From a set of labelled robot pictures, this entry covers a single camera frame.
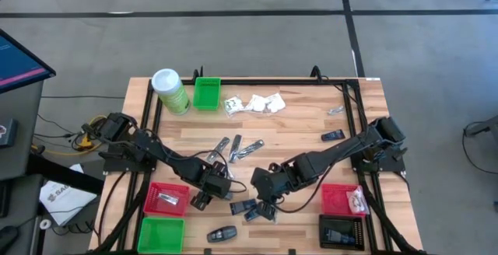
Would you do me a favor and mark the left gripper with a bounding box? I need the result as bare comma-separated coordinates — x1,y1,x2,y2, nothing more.
189,171,234,212

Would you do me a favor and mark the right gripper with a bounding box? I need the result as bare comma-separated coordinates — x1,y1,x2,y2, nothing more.
250,165,283,222

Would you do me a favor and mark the navy blue toiletry tube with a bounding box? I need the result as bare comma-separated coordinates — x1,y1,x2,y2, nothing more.
229,198,258,216
324,227,357,246

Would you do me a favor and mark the clear bag with round print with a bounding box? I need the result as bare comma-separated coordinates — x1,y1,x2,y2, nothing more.
345,184,370,215

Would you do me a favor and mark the red plastic basket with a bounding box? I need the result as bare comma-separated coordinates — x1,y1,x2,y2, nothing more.
142,180,191,218
321,183,369,217

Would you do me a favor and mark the wide green plastic basket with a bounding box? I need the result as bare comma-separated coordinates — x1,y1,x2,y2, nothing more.
136,216,186,255

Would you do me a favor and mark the black plastic basket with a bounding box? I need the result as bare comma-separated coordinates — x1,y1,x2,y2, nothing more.
318,214,366,251

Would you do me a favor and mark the black pack right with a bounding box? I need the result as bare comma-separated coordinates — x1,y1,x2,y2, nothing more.
321,129,346,142

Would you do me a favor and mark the narrow green plastic basket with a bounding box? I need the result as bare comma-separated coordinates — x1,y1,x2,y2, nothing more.
192,76,222,111

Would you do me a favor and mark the green disinfecting wipes canister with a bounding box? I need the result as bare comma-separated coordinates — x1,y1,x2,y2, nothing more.
150,68,191,116

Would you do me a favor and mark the white paper booklet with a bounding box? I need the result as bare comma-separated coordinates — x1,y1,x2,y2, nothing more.
38,163,98,227

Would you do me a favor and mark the black bar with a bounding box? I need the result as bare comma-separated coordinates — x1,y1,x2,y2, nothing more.
25,153,105,196

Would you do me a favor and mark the grey cabinet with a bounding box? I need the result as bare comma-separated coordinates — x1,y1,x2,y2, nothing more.
0,79,44,182

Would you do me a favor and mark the black computer mouse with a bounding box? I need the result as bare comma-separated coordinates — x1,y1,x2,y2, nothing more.
0,225,19,254

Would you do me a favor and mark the black box with sticker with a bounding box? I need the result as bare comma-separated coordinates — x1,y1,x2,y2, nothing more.
0,117,19,148

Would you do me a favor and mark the computer monitor with blue screen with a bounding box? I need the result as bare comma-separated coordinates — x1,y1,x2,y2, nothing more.
0,29,57,95

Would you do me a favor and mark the black aluminium table frame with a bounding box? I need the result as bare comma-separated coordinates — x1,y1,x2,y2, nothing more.
91,76,425,255

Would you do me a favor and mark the yellow cable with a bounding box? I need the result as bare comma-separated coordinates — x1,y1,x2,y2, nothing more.
30,114,107,158

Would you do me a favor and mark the electronics box with cables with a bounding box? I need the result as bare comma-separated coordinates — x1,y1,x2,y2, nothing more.
465,114,498,138

